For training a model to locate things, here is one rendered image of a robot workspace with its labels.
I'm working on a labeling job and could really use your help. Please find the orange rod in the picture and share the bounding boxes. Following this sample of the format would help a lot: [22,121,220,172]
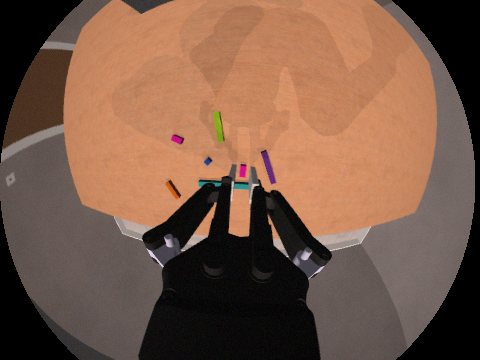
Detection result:
[165,180,181,199]

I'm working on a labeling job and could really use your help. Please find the lime green rod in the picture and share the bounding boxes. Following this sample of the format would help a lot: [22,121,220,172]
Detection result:
[213,111,225,142]

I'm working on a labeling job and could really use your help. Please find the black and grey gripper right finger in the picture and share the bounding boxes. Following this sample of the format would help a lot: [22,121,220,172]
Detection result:
[248,166,332,280]

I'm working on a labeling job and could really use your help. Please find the purple rod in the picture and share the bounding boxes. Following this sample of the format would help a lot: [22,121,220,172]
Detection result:
[261,150,276,185]

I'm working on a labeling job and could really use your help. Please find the turquoise rod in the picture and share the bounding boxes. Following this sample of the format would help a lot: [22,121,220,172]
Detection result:
[198,179,249,190]

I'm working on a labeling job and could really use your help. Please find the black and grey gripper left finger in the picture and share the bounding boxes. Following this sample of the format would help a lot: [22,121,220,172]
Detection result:
[142,164,237,276]

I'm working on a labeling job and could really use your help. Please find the small magenta block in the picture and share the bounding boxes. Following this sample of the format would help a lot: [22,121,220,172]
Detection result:
[171,134,184,144]
[239,164,247,177]

